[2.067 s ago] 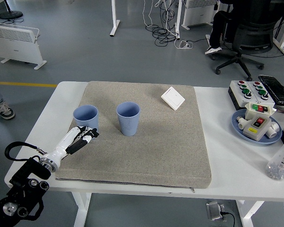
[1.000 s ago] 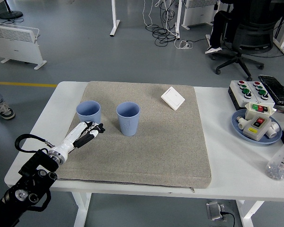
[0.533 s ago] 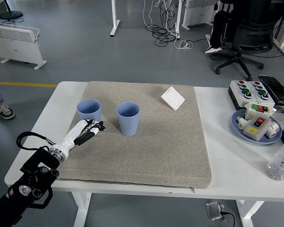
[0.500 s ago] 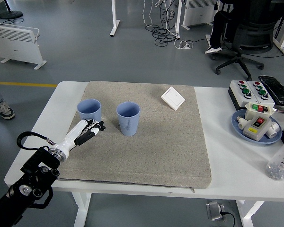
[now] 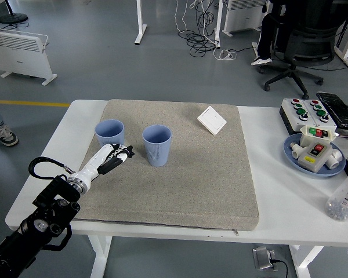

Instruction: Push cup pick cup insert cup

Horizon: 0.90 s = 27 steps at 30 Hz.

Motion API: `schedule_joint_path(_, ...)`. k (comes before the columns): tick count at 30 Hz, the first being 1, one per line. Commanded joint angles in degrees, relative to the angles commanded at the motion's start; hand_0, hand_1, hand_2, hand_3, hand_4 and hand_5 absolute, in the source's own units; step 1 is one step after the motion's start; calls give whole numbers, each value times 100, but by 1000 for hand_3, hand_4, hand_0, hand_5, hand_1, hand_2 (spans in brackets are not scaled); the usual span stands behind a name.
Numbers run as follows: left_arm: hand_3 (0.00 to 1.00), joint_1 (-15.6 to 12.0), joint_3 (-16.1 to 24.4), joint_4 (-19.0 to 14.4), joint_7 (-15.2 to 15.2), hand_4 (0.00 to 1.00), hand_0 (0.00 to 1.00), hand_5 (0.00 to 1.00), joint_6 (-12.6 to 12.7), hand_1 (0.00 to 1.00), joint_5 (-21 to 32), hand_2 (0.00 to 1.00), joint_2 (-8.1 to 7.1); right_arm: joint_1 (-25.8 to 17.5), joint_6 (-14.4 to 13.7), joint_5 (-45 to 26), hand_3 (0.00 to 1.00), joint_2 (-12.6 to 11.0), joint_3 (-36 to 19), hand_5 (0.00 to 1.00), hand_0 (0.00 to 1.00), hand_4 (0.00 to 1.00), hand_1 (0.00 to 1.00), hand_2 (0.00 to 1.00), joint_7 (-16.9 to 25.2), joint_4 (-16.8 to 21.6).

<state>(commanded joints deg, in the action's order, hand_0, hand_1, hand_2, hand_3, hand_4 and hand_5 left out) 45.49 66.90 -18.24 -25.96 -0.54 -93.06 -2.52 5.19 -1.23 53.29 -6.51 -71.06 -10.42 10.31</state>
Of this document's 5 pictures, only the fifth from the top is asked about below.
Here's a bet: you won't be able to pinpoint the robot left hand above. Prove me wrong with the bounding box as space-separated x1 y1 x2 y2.
70 142 136 189

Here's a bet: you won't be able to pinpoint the blue ribbed plastic cup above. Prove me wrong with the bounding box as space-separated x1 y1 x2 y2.
94 119 125 148
142 125 173 167

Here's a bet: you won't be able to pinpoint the white push-button control box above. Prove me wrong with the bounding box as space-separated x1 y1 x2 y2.
302 99 338 133
279 98 322 136

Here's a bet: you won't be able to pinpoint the white table leg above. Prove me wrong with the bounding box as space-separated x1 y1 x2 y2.
288 245 325 278
88 235 114 278

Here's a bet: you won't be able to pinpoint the person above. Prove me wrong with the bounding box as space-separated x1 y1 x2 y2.
0 92 19 147
251 0 305 67

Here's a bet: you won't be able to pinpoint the grey-brown mat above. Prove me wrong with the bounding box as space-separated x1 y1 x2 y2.
65 98 260 237

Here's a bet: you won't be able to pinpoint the white panel heater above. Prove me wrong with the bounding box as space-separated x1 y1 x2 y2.
222 0 268 37
0 27 58 86

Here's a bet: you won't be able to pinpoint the white desk leg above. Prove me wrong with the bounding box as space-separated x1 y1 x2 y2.
213 0 224 49
134 0 148 46

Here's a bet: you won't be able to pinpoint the black fan stand base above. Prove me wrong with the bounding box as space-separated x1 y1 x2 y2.
0 0 29 24

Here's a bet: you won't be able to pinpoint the silver foot pedal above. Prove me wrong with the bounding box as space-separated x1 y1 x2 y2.
252 246 279 272

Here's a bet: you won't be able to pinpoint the white pipe fitting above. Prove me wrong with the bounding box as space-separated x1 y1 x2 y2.
289 141 305 160
324 149 345 170

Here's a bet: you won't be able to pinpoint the blue plate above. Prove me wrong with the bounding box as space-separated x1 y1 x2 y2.
283 133 347 178

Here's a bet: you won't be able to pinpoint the black office chair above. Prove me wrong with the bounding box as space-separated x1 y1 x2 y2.
259 0 348 99

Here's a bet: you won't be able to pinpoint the black wrapped flat object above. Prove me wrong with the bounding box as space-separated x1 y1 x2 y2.
316 91 348 130

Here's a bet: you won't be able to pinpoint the clear red-capped bead bottle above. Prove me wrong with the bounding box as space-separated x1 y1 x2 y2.
324 168 348 221

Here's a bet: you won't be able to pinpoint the white wall switch plate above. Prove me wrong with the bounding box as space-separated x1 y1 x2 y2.
197 105 227 136

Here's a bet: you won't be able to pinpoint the black floor cables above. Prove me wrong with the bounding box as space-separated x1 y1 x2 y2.
185 0 221 57

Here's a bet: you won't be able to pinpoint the white floor cable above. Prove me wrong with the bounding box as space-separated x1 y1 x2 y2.
173 0 221 47

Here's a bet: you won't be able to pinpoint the white red-green switch box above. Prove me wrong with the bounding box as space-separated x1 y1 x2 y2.
299 125 338 149

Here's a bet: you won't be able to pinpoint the beige red rocker switch box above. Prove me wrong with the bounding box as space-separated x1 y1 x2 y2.
296 141 334 174

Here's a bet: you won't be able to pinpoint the black pedal cable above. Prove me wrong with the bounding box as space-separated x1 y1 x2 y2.
272 258 289 278

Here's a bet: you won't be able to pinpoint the white desk frame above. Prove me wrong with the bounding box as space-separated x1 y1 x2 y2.
334 0 348 73

